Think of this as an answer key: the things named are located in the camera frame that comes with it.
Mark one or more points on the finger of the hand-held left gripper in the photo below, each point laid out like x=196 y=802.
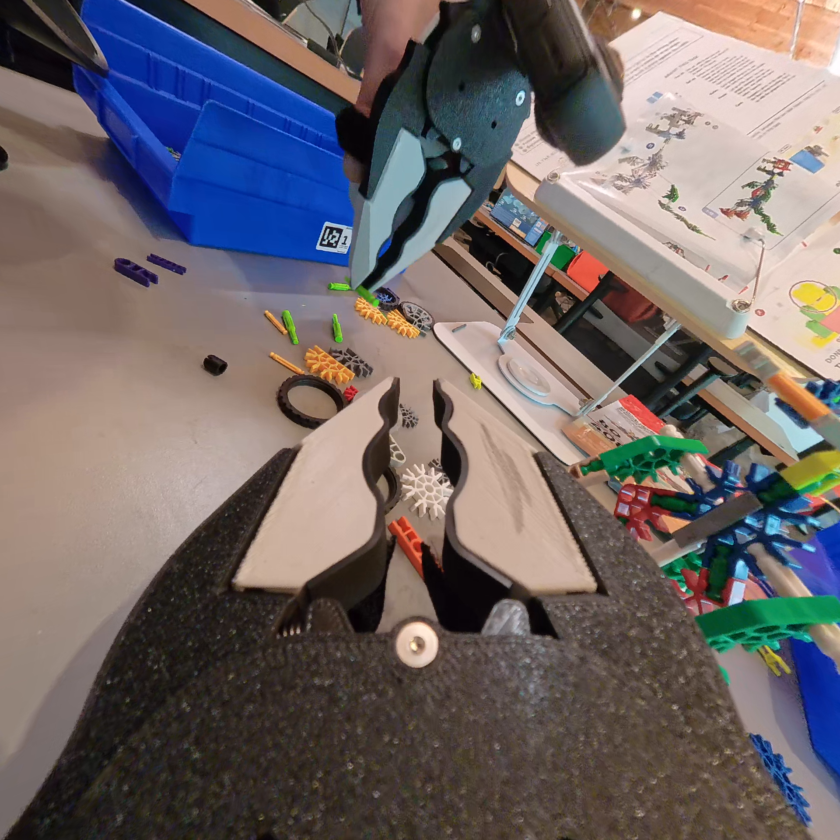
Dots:
x=439 y=210
x=387 y=197

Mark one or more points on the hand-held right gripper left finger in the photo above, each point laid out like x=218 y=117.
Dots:
x=308 y=518

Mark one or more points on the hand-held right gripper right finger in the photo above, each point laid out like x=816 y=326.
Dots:
x=518 y=518

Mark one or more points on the colourful construction toy model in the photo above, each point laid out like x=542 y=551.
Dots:
x=649 y=456

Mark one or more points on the person's left hand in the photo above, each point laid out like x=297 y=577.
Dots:
x=394 y=39

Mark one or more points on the blue toy box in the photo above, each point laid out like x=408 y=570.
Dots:
x=518 y=220

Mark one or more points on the white snowflake connector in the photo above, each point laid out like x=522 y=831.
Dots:
x=426 y=491

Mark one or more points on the black tyre with blue connector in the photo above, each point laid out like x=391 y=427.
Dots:
x=388 y=298

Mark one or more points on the orange flat connector piece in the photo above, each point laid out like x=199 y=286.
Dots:
x=408 y=541

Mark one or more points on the grey wheel with black tyre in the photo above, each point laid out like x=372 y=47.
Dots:
x=418 y=316

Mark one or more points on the yellow fan connector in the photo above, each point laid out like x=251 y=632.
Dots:
x=371 y=311
x=326 y=365
x=403 y=323

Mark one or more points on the green box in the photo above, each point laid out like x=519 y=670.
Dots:
x=558 y=253

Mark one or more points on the orange toy package bag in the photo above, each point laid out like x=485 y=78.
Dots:
x=610 y=423

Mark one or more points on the small dark grey connector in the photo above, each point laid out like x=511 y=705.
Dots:
x=408 y=415

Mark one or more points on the yellow rod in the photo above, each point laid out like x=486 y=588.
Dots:
x=287 y=363
x=275 y=321

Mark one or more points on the dark grey fan connector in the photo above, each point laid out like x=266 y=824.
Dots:
x=354 y=361

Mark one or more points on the black short cylinder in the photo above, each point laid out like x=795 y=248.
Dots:
x=214 y=365

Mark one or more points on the purple flat bar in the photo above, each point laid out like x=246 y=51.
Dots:
x=166 y=264

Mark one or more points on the instruction sheet board on stand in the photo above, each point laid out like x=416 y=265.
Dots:
x=722 y=79

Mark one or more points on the blue plastic bin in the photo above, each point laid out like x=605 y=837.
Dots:
x=820 y=709
x=164 y=72

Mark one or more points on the building manual booklet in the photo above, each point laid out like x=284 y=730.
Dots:
x=709 y=177

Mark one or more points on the purple flat piece with holes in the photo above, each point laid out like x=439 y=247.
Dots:
x=134 y=270

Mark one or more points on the blue snowflake connector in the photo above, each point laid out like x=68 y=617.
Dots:
x=781 y=774

